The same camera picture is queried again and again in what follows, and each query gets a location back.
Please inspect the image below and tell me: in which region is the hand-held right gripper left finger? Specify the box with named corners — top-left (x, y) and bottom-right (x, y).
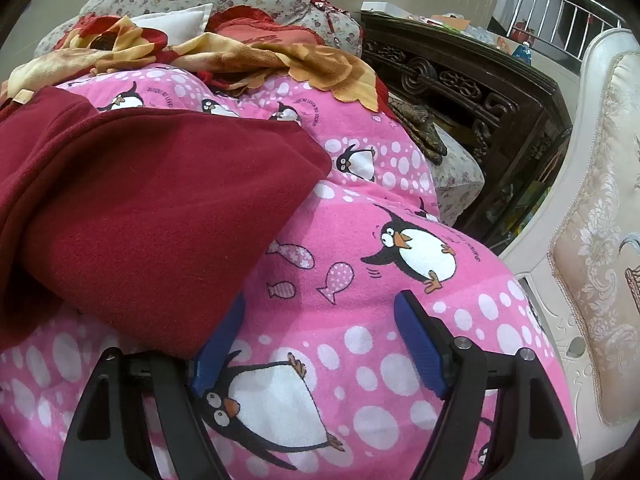
top-left (57, 292), bottom-right (247, 480)

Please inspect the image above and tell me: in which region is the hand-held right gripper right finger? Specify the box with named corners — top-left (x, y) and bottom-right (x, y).
top-left (393, 290), bottom-right (585, 480)

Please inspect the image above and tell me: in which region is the dark red garment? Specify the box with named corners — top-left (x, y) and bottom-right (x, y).
top-left (0, 86), bottom-right (332, 360)

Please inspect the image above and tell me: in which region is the pink penguin print blanket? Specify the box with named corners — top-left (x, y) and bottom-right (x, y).
top-left (0, 67), bottom-right (581, 480)

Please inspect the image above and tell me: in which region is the brown patterned cloth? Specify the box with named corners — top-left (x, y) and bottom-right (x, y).
top-left (387, 95), bottom-right (448, 166)

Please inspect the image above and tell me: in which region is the cream upholstered chair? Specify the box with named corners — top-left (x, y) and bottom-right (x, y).
top-left (500, 27), bottom-right (640, 480)

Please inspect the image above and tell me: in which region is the red and yellow floral blanket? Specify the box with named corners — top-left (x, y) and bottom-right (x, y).
top-left (0, 14), bottom-right (388, 113)

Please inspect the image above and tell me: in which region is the red embroidered cushion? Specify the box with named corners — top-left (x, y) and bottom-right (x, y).
top-left (207, 6), bottom-right (321, 48)

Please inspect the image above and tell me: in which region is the white pillow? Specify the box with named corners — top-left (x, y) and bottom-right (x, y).
top-left (131, 3), bottom-right (215, 41)

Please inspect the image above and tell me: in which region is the red frilled cloth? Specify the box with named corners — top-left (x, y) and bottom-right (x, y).
top-left (302, 0), bottom-right (362, 26)

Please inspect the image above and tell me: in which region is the metal stair railing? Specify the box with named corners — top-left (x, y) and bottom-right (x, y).
top-left (510, 0), bottom-right (628, 56)

